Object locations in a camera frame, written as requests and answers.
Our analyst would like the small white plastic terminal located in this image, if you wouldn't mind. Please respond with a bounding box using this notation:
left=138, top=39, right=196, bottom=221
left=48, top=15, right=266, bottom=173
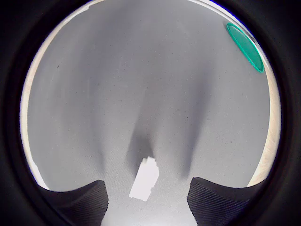
left=129, top=156, right=159, bottom=202

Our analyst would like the round green lid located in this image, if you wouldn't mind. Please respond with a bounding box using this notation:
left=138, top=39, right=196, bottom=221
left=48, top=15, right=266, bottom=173
left=226, top=22, right=264, bottom=73

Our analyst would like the dark grey mat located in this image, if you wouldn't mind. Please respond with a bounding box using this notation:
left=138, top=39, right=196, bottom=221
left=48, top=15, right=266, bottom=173
left=27, top=0, right=271, bottom=226

